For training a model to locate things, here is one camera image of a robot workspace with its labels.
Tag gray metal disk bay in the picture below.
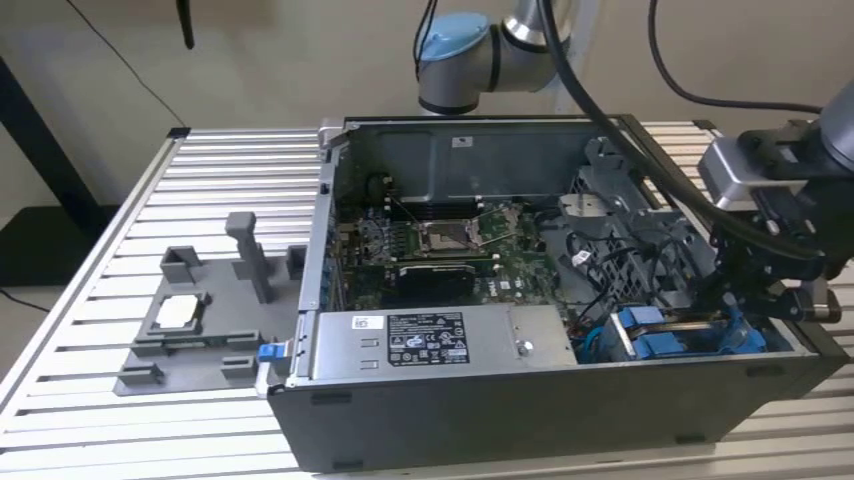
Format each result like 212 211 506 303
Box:
556 135 719 314

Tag blue plastic bay carrier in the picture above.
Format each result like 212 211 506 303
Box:
631 305 770 359

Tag green motherboard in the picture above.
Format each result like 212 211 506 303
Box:
336 199 575 314

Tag black open PC case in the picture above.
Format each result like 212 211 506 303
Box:
256 113 850 474

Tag CPU socket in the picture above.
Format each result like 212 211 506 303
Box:
410 218 483 259

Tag black graphics card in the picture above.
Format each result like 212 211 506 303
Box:
396 263 478 307

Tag black RAM slots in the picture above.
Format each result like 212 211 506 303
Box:
386 194 486 221

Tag silver power supply unit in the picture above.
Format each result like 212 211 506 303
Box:
307 305 579 380

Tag blue case latch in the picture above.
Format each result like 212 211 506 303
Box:
255 341 290 374

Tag gray parts rack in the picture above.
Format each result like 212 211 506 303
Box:
112 211 310 399

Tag silver CPU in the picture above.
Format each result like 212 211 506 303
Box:
155 294 203 329

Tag dark hanging rod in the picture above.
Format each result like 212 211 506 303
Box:
175 0 196 50

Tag black desk stand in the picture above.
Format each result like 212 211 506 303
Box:
0 54 123 287

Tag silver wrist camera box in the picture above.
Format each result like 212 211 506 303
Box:
695 136 813 212

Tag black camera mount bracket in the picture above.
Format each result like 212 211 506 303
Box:
738 118 823 169

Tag wire with white connector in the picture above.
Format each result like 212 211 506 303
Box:
563 230 595 268

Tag blue disk wire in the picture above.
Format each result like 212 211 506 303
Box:
576 323 606 354

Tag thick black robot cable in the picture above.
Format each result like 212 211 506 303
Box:
536 0 829 261

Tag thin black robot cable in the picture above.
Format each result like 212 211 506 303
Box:
649 0 826 114

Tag thin black wall cable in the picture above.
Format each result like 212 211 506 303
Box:
65 0 190 130

